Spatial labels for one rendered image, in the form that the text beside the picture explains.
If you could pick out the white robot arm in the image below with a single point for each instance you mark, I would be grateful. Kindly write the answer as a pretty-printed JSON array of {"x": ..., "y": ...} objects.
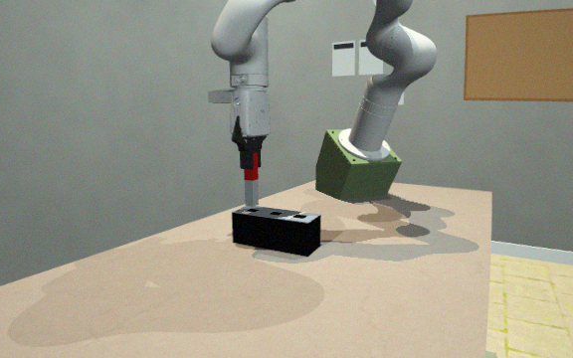
[{"x": 412, "y": 55}]

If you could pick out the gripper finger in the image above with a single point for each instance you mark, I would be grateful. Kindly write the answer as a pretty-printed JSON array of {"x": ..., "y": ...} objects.
[
  {"x": 246, "y": 155},
  {"x": 257, "y": 146}
]

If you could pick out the grey and red pin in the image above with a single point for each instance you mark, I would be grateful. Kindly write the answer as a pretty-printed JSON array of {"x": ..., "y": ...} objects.
[{"x": 251, "y": 184}]

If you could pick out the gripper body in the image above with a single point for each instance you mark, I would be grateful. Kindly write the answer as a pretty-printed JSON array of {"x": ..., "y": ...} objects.
[{"x": 252, "y": 106}]

